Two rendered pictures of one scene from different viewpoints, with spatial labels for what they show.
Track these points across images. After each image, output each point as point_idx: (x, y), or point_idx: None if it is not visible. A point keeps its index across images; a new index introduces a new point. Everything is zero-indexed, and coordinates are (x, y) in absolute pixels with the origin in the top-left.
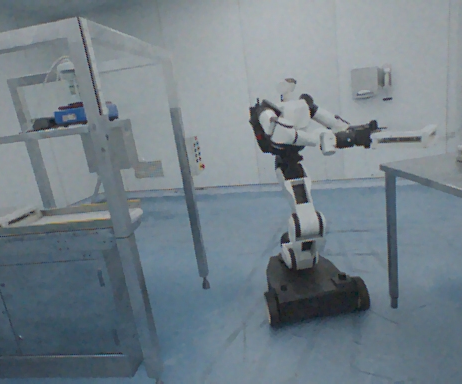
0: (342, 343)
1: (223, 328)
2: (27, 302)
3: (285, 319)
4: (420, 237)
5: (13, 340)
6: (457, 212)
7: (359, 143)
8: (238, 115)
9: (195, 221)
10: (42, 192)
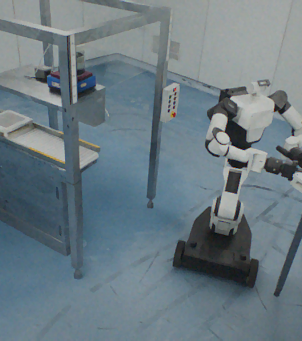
0: (213, 303)
1: (141, 249)
2: (13, 184)
3: (185, 266)
4: None
5: (2, 200)
6: None
7: (283, 175)
8: (271, 25)
9: (154, 156)
10: None
